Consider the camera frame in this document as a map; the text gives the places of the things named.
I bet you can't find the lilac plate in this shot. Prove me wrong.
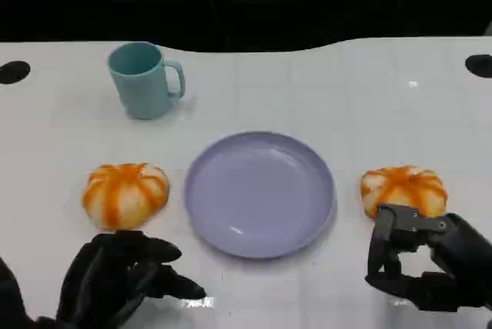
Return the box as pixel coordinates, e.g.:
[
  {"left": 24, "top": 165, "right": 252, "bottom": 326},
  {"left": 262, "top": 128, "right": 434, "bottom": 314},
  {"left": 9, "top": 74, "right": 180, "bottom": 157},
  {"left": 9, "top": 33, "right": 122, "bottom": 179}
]
[{"left": 184, "top": 131, "right": 338, "bottom": 260}]

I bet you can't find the pale green mug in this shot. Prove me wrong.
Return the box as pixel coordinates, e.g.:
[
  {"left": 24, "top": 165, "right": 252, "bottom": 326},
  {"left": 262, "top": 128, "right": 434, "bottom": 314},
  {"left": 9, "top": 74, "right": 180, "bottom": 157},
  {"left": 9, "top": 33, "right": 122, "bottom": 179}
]
[{"left": 107, "top": 41, "right": 186, "bottom": 121}]

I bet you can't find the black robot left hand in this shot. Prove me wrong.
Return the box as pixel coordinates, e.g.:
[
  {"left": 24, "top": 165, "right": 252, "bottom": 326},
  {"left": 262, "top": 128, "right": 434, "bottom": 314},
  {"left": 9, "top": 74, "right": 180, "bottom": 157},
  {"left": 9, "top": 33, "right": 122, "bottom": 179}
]
[{"left": 55, "top": 229, "right": 208, "bottom": 329}]

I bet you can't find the orange and white bread roll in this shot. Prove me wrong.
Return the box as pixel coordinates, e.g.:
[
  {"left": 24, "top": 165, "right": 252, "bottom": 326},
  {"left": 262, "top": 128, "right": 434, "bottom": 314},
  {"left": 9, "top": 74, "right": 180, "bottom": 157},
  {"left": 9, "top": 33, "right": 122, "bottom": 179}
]
[
  {"left": 81, "top": 162, "right": 171, "bottom": 230},
  {"left": 360, "top": 165, "right": 449, "bottom": 219}
]

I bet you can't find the black table cable hole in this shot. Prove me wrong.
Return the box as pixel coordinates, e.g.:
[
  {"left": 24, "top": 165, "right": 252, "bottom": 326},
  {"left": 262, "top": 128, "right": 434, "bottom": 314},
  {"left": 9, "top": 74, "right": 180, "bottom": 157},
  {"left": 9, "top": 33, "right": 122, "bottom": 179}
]
[
  {"left": 464, "top": 54, "right": 492, "bottom": 78},
  {"left": 0, "top": 60, "right": 32, "bottom": 85}
]

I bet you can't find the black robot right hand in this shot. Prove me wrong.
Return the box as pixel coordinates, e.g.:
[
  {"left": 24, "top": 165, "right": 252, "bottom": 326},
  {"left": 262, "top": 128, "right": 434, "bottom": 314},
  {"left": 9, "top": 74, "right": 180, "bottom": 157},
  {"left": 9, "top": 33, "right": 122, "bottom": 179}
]
[{"left": 364, "top": 204, "right": 492, "bottom": 313}]

